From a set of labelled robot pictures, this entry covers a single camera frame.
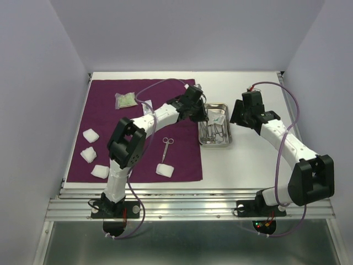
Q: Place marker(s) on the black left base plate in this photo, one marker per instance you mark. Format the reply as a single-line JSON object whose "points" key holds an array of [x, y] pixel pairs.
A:
{"points": [[115, 217]]}

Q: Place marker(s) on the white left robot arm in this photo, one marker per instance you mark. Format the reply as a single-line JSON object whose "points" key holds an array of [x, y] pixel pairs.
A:
{"points": [[127, 143]]}

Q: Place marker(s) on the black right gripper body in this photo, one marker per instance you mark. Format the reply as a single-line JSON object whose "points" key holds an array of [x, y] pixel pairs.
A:
{"points": [[246, 115]]}

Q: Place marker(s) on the white gauze pad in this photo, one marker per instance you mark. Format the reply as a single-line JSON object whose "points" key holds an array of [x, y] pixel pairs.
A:
{"points": [[100, 171], [164, 170], [90, 135], [88, 154]]}

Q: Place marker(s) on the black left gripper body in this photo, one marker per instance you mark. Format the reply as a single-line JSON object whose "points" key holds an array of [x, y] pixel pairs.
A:
{"points": [[197, 113]]}

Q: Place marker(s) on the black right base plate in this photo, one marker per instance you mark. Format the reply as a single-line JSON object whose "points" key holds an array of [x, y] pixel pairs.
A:
{"points": [[264, 216]]}

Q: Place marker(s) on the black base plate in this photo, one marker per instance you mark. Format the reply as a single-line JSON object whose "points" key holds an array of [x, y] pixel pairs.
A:
{"points": [[264, 216], [115, 217]]}

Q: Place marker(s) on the white gauze pad far left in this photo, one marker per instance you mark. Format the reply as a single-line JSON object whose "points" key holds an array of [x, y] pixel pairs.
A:
{"points": [[88, 154]]}

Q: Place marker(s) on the purple cloth mat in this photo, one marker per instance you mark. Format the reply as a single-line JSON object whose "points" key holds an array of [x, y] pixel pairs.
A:
{"points": [[100, 115]]}

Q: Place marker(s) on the steel surgical scissors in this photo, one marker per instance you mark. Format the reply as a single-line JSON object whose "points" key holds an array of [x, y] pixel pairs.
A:
{"points": [[167, 142]]}

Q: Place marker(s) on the steel forceps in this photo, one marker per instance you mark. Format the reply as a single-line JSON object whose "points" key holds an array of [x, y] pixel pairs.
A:
{"points": [[223, 133], [204, 135]]}

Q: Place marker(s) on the green white suture packet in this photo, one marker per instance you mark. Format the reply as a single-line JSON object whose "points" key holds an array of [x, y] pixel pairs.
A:
{"points": [[215, 117]]}

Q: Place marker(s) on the aluminium front rail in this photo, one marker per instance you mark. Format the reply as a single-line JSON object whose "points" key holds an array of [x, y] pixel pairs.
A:
{"points": [[160, 204]]}

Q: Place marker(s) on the white gauze pad right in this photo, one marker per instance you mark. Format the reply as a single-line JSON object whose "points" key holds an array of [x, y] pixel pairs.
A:
{"points": [[164, 170]]}

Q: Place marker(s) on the white gauze pad upper left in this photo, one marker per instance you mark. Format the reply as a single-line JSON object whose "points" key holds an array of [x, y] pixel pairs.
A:
{"points": [[90, 135]]}

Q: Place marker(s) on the curved forceps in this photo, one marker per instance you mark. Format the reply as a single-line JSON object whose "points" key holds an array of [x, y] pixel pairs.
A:
{"points": [[214, 134]]}

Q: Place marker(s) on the green gauze bag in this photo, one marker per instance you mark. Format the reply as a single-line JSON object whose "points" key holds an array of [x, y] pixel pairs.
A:
{"points": [[125, 100]]}

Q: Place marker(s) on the stainless steel tray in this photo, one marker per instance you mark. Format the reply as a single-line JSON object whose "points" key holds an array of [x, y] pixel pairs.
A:
{"points": [[221, 108]]}

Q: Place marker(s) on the aluminium right side rail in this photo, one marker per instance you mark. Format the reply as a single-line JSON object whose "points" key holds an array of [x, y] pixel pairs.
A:
{"points": [[292, 110]]}

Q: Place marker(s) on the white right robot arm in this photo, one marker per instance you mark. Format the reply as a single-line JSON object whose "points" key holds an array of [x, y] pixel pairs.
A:
{"points": [[312, 177]]}

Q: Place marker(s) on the aluminium rail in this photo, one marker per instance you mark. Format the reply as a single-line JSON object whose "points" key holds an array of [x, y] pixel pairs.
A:
{"points": [[292, 110], [160, 204]]}

